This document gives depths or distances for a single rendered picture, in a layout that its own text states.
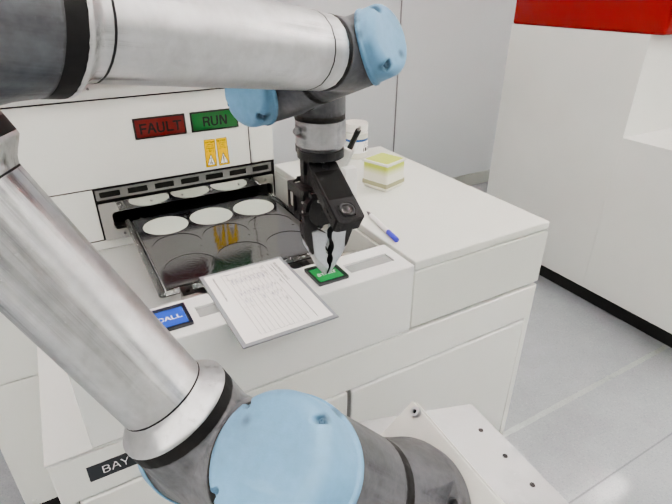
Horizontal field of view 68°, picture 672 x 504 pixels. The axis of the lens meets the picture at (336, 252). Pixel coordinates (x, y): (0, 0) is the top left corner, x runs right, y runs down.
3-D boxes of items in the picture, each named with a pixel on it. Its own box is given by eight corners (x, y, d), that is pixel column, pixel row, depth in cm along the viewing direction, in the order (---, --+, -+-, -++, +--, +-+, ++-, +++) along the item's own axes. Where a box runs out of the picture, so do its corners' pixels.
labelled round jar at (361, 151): (337, 154, 142) (337, 120, 137) (358, 150, 145) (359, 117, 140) (350, 161, 137) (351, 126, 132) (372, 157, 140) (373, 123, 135)
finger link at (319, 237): (313, 261, 87) (312, 213, 83) (329, 276, 83) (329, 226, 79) (297, 265, 86) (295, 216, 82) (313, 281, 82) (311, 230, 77)
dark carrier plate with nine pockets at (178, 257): (132, 222, 118) (131, 220, 118) (267, 196, 133) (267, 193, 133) (166, 291, 92) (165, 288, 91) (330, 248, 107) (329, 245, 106)
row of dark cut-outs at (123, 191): (96, 200, 116) (94, 190, 115) (270, 170, 136) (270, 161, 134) (96, 201, 116) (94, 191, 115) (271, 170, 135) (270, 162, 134)
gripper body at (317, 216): (327, 205, 86) (326, 136, 80) (353, 223, 80) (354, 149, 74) (287, 214, 83) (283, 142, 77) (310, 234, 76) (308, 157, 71)
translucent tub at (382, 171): (361, 185, 120) (361, 158, 117) (380, 177, 125) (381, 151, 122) (386, 193, 116) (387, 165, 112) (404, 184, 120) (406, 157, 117)
